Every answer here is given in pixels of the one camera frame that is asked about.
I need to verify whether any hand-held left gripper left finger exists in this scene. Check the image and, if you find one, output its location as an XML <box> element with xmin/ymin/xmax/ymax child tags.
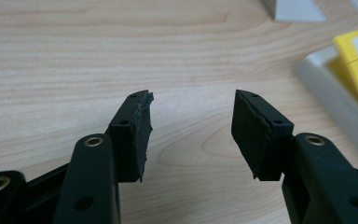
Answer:
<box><xmin>52</xmin><ymin>89</ymin><xmax>155</xmax><ymax>224</ymax></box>

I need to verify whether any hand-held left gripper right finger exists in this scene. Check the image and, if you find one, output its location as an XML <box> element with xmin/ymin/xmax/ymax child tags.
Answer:
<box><xmin>230</xmin><ymin>89</ymin><xmax>358</xmax><ymax>224</ymax></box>

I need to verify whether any white tray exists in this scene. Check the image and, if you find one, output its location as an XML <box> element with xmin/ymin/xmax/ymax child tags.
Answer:
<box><xmin>295</xmin><ymin>45</ymin><xmax>358</xmax><ymax>167</ymax></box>

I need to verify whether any yellow box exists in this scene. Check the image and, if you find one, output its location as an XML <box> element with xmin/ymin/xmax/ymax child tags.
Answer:
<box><xmin>332</xmin><ymin>24</ymin><xmax>358</xmax><ymax>124</ymax></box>

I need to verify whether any white box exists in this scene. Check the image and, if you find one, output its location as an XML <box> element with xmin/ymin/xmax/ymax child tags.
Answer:
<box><xmin>262</xmin><ymin>0</ymin><xmax>326</xmax><ymax>23</ymax></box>

